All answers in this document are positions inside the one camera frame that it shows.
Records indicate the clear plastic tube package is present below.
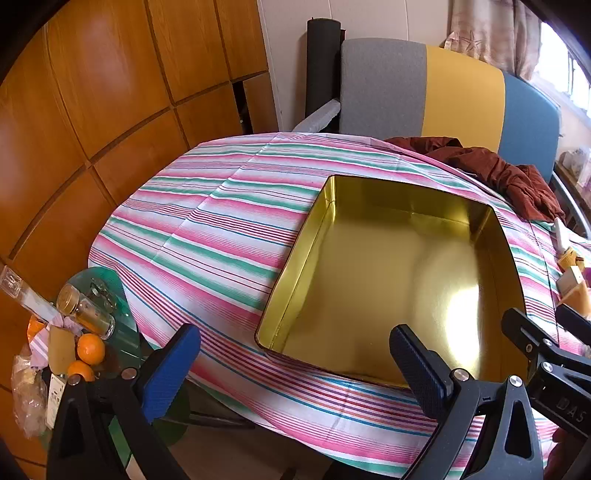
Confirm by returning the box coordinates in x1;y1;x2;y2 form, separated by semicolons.
0;265;61;325

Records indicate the window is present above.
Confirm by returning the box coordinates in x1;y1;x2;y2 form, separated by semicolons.
531;23;591;112

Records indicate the white wrapped armrest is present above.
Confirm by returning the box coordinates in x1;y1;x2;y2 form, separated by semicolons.
291;100;342;136

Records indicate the glass jar with gold lid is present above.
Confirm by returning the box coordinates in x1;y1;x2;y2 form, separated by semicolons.
56;283;116;340

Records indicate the beige patterned curtain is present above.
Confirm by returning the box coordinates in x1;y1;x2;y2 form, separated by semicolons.
443;0;543;81

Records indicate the pink striped cloth scrap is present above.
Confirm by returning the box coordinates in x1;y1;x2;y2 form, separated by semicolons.
28;318;84;367

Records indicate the clear plastic bag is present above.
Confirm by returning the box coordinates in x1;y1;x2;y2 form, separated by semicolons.
11;353;51;439

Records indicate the brown red jacket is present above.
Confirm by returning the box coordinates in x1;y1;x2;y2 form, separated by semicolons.
383;136;566;222

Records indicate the wooden wardrobe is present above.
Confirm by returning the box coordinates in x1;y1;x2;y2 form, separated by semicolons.
0;0;283;333

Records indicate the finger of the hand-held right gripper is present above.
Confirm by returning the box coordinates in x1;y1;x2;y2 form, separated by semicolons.
555;305;591;346
501;307;591;374

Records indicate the small cream box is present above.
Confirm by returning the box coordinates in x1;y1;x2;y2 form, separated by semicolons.
558;266;585;296

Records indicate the grey yellow blue padded chair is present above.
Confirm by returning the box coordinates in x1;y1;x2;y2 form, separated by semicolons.
339;38;591;241

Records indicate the white sock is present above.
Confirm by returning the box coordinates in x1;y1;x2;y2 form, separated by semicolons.
553;218;570;253

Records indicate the green glass side table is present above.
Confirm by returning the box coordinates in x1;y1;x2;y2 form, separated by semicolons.
46;267;191;462

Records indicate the striped pink green tablecloth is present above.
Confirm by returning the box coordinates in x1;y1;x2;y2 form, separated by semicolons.
88;131;591;478

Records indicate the yellow cloth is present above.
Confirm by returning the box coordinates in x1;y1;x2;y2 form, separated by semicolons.
558;282;591;320

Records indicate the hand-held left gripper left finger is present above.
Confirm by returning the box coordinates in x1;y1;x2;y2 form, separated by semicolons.
48;323;201;480

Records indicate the gold metal tin box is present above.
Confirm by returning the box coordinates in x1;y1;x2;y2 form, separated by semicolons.
255;174;528;388

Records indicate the black rolled mat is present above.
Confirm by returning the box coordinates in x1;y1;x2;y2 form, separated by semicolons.
307;17;345;124

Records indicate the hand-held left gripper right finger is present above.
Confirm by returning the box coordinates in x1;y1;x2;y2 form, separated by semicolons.
389;324;546;480

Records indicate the person's right hand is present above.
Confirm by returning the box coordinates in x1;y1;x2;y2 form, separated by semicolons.
549;427;574;480

